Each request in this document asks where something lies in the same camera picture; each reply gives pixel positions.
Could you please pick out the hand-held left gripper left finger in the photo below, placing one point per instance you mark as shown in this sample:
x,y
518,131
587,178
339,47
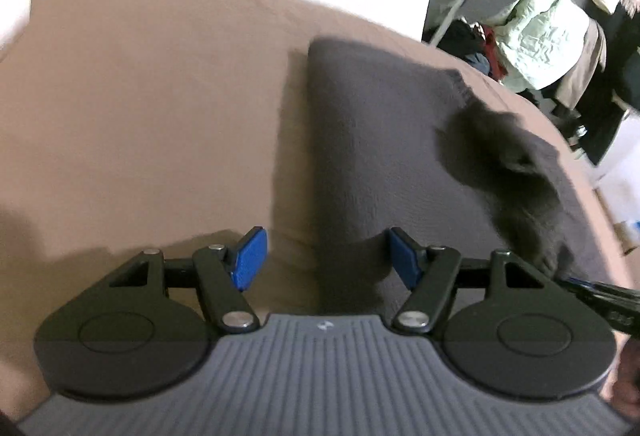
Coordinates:
x,y
250,256

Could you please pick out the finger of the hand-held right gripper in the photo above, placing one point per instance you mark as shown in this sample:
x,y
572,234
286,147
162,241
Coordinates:
x,y
600,298

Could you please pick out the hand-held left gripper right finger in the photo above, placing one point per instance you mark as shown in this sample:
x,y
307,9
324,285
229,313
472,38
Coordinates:
x,y
405,256

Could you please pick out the dark grey knitted sweater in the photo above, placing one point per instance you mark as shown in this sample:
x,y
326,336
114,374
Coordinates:
x,y
375,141

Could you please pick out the black clothes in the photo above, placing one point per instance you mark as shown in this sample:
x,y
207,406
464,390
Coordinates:
x,y
460,36

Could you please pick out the black garment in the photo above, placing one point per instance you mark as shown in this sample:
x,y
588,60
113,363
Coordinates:
x,y
615,81

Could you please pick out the red cloth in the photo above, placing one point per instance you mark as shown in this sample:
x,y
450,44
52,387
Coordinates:
x,y
492,48

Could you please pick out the beige garment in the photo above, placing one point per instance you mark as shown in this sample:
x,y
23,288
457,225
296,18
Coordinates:
x,y
587,61

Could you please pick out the pale green jacket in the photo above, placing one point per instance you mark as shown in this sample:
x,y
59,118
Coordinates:
x,y
540,31

